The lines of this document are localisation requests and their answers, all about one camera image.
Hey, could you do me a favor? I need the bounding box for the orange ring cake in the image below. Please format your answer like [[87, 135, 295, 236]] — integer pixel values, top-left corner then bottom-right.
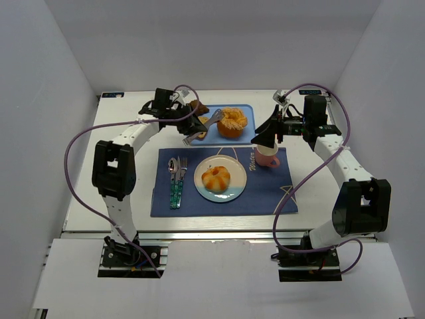
[[217, 107, 248, 139]]

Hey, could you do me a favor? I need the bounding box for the white orange striped bun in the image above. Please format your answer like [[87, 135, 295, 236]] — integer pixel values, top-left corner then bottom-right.
[[201, 166, 231, 193]]

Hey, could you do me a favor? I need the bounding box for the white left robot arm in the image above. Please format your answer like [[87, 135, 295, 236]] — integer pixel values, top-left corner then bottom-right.
[[92, 88, 207, 249]]

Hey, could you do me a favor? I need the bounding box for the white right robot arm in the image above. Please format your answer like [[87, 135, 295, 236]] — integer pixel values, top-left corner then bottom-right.
[[251, 90, 391, 254]]

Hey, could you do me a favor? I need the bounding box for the sliced loaf bread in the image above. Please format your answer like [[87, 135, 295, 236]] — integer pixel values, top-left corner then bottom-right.
[[197, 116, 209, 140]]

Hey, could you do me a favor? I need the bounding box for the brown croissant bread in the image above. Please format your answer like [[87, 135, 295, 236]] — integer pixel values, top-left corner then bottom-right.
[[189, 100, 210, 116]]

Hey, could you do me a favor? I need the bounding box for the pink mug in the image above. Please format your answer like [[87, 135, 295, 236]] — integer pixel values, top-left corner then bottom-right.
[[254, 144, 280, 168]]

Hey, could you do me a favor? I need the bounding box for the light blue tray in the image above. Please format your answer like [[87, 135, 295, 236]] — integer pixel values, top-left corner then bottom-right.
[[190, 104, 256, 146]]

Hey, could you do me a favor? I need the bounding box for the cream and blue plate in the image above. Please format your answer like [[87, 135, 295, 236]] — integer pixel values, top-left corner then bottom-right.
[[194, 155, 247, 203]]

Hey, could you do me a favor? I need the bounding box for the blue cloth placemat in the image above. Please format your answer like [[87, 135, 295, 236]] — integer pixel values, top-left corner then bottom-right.
[[150, 147, 293, 217]]

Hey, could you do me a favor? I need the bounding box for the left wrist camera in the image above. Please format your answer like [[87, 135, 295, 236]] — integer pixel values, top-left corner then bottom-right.
[[172, 89, 189, 104]]

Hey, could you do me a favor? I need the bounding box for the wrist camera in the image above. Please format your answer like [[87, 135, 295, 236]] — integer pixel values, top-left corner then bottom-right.
[[172, 89, 189, 104], [272, 90, 290, 107]]

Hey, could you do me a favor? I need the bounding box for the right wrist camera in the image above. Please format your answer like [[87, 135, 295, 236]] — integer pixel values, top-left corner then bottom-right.
[[272, 90, 290, 107]]

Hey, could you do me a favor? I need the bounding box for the fork with green handle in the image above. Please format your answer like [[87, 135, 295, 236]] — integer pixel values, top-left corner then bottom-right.
[[177, 158, 188, 209]]

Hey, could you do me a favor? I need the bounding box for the knife with green handle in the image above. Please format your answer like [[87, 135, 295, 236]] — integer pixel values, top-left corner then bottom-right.
[[173, 156, 181, 209]]

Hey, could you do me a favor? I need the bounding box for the spoon with green handle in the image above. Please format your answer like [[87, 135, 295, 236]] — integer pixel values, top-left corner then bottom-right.
[[168, 158, 177, 209]]

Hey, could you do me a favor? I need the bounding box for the aluminium table frame rail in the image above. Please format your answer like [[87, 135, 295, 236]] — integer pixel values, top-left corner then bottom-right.
[[61, 229, 378, 249]]

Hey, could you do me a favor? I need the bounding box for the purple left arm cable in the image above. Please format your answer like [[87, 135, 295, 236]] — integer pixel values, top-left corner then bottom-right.
[[63, 84, 200, 277]]

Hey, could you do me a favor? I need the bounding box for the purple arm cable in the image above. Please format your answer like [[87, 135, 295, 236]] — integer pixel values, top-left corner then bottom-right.
[[270, 82, 363, 274], [63, 84, 200, 277]]

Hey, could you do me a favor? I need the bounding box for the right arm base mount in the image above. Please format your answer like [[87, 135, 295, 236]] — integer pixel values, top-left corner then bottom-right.
[[270, 248, 342, 282]]

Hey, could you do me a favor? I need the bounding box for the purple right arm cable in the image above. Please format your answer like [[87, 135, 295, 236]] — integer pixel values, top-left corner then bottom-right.
[[270, 82, 363, 274]]

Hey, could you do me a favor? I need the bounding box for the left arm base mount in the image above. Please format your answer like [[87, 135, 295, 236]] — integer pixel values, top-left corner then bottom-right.
[[98, 246, 168, 278]]

